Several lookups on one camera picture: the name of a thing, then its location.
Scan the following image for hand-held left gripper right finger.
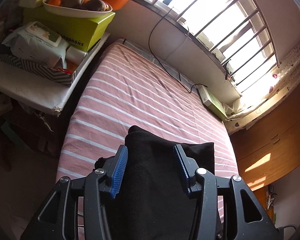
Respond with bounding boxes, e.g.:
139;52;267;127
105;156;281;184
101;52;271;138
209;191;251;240
173;144;278;240

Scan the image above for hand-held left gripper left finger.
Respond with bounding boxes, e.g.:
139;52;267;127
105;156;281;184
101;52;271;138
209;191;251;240
21;144;129;240

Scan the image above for black pants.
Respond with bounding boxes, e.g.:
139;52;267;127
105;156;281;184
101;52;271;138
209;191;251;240
95;125;224;240

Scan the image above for long green white box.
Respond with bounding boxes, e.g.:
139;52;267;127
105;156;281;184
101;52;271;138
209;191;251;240
196;85;228;120

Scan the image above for pink striped bed sheet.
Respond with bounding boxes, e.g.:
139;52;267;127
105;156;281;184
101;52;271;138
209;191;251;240
55;39;239;240

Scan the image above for small wooden cabinet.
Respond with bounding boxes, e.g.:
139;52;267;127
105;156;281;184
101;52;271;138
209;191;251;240
252;185;278;228

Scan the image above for wooden wardrobe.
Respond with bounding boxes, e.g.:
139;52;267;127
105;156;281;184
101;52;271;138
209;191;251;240
230;100;300;191

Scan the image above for heart print curtain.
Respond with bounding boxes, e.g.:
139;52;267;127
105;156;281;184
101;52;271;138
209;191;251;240
224;40;300;135

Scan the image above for grey zigzag tray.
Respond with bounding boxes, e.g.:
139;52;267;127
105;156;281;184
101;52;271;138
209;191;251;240
0;49;102;87

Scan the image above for yellow-green box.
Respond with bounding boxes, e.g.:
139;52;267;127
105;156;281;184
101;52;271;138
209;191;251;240
24;6;116;53

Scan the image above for wet wipes pack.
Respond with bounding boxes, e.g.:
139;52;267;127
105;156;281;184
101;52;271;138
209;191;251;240
1;21;74;69

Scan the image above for window grille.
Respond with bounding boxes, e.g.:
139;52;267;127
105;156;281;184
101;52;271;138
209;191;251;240
140;0;282;85

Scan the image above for white bowl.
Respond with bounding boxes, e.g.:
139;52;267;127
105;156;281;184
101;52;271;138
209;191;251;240
42;0;113;19

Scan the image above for black charging cable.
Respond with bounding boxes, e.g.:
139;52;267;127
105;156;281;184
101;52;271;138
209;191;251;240
148;6;208;95

